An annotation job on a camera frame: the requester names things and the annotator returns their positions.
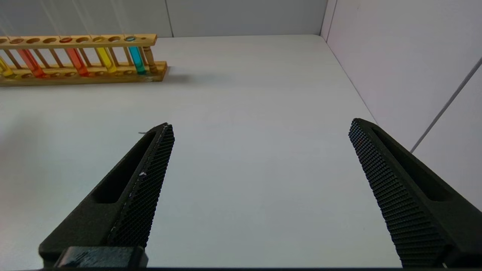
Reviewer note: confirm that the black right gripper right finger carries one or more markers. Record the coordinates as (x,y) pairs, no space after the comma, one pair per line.
(414,207)

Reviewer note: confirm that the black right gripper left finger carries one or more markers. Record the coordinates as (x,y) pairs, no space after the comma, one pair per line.
(113,210)

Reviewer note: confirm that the test tube with yellow pigment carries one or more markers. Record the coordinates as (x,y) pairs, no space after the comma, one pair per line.
(106,60)
(5,69)

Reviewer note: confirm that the wooden test tube rack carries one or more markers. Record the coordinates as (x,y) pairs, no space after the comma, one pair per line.
(86,77)

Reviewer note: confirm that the test tube with blue pigment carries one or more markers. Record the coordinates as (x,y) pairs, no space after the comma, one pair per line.
(136,60)

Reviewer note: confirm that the test tube with orange pigment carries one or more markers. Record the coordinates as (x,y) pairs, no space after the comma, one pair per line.
(77,62)
(32,64)

